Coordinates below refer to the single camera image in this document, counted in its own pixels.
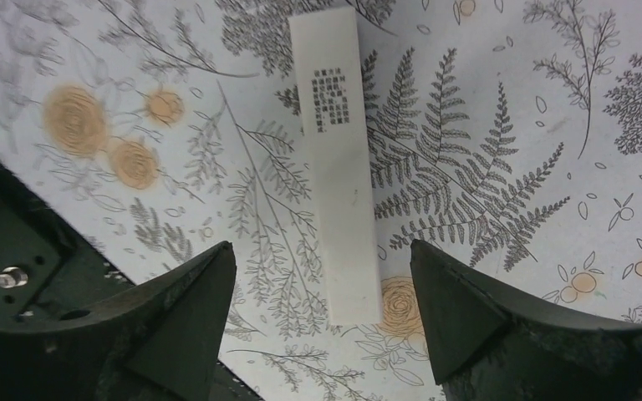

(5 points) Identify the white remote control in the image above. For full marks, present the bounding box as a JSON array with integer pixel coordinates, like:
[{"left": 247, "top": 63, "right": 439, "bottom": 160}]
[{"left": 288, "top": 7, "right": 383, "bottom": 326}]

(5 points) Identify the floral patterned table mat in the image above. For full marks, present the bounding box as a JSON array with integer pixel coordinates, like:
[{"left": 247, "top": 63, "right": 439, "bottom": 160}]
[{"left": 0, "top": 1, "right": 642, "bottom": 400}]

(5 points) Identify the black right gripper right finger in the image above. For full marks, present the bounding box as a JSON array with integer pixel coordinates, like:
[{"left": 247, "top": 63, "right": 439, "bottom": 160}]
[{"left": 410, "top": 240, "right": 642, "bottom": 400}]

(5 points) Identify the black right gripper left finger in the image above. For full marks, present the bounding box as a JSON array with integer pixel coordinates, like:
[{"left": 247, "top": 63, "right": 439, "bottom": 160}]
[{"left": 0, "top": 241, "right": 237, "bottom": 400}]

